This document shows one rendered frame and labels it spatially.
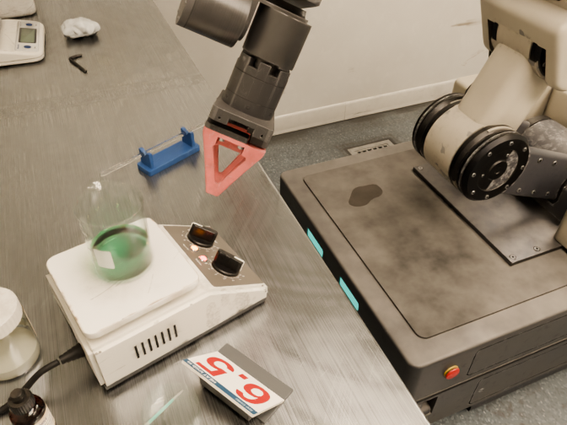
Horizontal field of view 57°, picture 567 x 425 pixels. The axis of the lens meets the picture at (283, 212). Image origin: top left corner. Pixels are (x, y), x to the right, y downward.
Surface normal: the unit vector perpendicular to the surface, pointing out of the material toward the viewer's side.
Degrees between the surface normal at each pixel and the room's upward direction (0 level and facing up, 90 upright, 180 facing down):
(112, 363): 90
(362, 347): 0
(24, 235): 0
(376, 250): 0
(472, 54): 90
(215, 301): 90
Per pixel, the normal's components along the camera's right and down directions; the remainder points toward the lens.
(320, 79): 0.39, 0.61
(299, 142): 0.01, -0.76
